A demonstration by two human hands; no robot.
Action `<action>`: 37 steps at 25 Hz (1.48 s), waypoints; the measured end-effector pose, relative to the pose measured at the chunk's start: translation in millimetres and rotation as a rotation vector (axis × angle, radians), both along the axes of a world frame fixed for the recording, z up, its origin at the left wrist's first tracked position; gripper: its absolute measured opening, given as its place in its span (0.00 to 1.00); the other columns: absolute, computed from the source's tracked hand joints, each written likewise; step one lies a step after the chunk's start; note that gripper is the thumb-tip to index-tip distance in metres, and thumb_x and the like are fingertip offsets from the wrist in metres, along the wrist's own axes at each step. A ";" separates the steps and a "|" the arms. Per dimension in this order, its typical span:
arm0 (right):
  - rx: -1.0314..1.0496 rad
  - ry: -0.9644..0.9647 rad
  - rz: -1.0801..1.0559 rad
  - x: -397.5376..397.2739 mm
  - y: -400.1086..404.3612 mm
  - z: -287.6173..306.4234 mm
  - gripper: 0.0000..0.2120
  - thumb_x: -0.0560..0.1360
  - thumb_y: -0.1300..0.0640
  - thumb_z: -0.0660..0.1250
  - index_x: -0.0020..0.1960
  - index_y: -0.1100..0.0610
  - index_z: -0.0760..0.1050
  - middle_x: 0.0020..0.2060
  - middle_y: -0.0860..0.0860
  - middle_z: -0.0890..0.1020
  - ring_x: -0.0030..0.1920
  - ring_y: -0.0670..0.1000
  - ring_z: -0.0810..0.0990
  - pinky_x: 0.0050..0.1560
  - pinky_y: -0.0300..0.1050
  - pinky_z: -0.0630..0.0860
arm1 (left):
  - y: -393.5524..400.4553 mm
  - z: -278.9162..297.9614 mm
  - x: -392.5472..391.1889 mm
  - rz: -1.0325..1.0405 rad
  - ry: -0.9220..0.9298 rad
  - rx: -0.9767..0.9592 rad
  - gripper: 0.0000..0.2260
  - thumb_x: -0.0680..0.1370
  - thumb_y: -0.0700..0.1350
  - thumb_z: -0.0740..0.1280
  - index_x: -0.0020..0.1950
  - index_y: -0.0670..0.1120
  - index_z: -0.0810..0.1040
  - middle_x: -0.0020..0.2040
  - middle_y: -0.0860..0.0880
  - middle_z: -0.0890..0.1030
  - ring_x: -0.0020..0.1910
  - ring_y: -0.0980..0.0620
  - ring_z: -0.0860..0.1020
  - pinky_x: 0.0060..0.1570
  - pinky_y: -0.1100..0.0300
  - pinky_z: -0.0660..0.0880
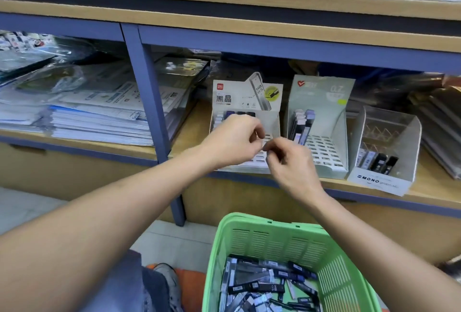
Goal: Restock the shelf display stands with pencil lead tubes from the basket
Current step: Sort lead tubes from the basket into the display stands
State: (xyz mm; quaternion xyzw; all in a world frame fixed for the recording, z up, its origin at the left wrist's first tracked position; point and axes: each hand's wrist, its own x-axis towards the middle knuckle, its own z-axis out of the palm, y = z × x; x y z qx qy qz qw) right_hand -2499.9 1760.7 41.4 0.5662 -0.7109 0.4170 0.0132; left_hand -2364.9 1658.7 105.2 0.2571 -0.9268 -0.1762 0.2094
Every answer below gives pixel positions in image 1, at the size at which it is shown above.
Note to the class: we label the person's right hand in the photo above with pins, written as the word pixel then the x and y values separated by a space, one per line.
pixel 294 170

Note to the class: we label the green plastic basket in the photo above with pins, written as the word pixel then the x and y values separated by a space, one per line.
pixel 288 232

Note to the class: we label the person's left forearm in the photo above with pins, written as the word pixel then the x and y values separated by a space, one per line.
pixel 93 243

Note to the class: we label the stack of wrapped paper packs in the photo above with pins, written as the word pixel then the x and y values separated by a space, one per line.
pixel 93 103

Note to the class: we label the person's left hand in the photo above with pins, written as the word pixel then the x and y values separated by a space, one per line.
pixel 234 139

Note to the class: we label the dark plastic-wrapped packs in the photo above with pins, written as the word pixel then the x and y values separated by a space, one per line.
pixel 432 121

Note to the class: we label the colourful printed mat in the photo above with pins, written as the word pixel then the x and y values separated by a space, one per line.
pixel 194 290

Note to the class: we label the grey sneaker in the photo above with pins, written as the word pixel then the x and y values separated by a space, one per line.
pixel 170 286

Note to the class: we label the person's right forearm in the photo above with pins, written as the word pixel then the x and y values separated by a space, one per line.
pixel 389 265

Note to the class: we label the pile of lead cases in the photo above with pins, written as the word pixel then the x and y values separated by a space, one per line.
pixel 266 286

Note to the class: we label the pale green display box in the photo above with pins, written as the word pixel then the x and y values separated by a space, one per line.
pixel 328 99

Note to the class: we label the white display box red label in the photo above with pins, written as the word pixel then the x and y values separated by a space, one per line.
pixel 245 95

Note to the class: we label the clear plastic display box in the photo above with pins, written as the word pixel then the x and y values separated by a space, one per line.
pixel 392 132

